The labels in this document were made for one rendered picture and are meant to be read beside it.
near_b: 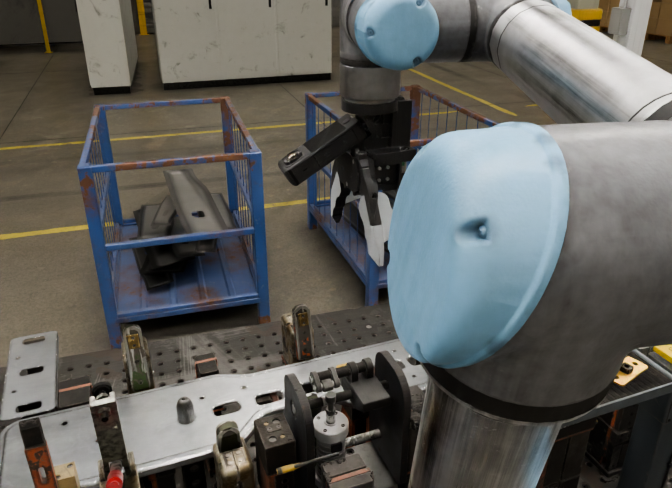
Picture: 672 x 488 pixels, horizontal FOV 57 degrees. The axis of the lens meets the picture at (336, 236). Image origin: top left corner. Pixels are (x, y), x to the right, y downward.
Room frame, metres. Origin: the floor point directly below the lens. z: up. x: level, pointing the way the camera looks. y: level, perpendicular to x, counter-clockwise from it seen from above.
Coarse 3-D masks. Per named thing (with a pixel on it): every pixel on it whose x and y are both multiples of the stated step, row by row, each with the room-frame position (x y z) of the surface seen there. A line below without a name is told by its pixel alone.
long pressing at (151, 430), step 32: (352, 352) 1.11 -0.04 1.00; (192, 384) 1.01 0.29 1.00; (224, 384) 1.01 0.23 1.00; (256, 384) 1.01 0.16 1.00; (416, 384) 1.01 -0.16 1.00; (64, 416) 0.91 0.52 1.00; (128, 416) 0.91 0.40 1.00; (160, 416) 0.91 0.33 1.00; (224, 416) 0.91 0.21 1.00; (256, 416) 0.91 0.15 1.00; (0, 448) 0.83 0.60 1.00; (64, 448) 0.83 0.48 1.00; (96, 448) 0.83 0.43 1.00; (128, 448) 0.83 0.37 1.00; (160, 448) 0.83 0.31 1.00; (192, 448) 0.83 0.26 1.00; (0, 480) 0.76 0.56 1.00; (32, 480) 0.76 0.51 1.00; (96, 480) 0.75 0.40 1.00
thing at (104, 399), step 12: (96, 384) 0.74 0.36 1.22; (108, 384) 0.74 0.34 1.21; (96, 396) 0.72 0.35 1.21; (108, 396) 0.72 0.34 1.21; (96, 408) 0.70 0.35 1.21; (108, 408) 0.70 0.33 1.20; (96, 420) 0.70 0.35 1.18; (108, 420) 0.70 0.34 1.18; (120, 420) 0.73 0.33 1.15; (96, 432) 0.70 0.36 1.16; (108, 432) 0.71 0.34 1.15; (120, 432) 0.71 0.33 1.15; (108, 444) 0.71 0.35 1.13; (120, 444) 0.72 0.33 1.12; (108, 456) 0.71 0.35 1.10; (120, 456) 0.72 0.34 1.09; (108, 468) 0.71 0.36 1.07
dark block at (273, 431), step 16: (272, 416) 0.78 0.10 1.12; (256, 432) 0.76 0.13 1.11; (272, 432) 0.74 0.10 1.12; (288, 432) 0.74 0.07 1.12; (256, 448) 0.77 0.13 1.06; (272, 448) 0.71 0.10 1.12; (288, 448) 0.72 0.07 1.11; (272, 464) 0.71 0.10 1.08; (288, 464) 0.72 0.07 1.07; (272, 480) 0.72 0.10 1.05; (288, 480) 0.72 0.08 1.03
